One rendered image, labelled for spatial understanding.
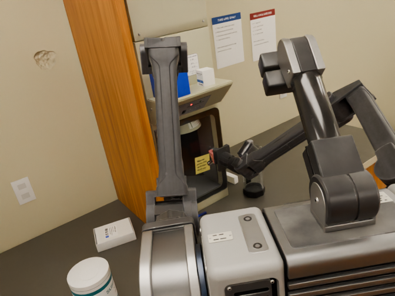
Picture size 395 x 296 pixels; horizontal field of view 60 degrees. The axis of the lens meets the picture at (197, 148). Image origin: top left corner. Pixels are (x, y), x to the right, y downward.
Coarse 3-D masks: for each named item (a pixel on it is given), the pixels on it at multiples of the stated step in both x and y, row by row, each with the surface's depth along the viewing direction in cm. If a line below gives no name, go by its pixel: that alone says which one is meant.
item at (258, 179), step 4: (260, 172) 155; (256, 176) 155; (260, 176) 156; (244, 180) 159; (248, 180) 156; (252, 180) 155; (256, 180) 155; (260, 180) 156; (244, 184) 160; (248, 184) 157; (252, 184) 156; (256, 184) 156; (260, 184) 157; (244, 188) 161; (248, 188) 158; (252, 188) 157; (256, 188) 157; (260, 188) 158; (252, 192) 158
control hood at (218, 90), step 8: (216, 80) 135; (224, 80) 134; (192, 88) 130; (200, 88) 128; (208, 88) 127; (216, 88) 128; (224, 88) 132; (184, 96) 121; (192, 96) 123; (200, 96) 126; (216, 96) 135; (152, 104) 122; (208, 104) 137; (152, 112) 125; (152, 120) 127
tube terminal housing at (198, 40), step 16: (192, 32) 129; (208, 32) 133; (192, 48) 131; (208, 48) 135; (208, 64) 137; (144, 80) 123; (192, 80) 135; (144, 96) 126; (192, 112) 139; (224, 192) 162
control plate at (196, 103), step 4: (208, 96) 130; (196, 100) 127; (204, 100) 131; (184, 104) 124; (188, 104) 126; (192, 104) 128; (196, 104) 130; (200, 104) 133; (204, 104) 135; (180, 108) 125; (184, 108) 127; (188, 108) 129; (192, 108) 132; (196, 108) 134; (200, 108) 136; (180, 112) 129; (188, 112) 133
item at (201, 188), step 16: (208, 112) 142; (192, 128) 139; (208, 128) 144; (192, 144) 142; (208, 144) 147; (192, 160) 144; (192, 176) 146; (208, 176) 151; (224, 176) 157; (208, 192) 154
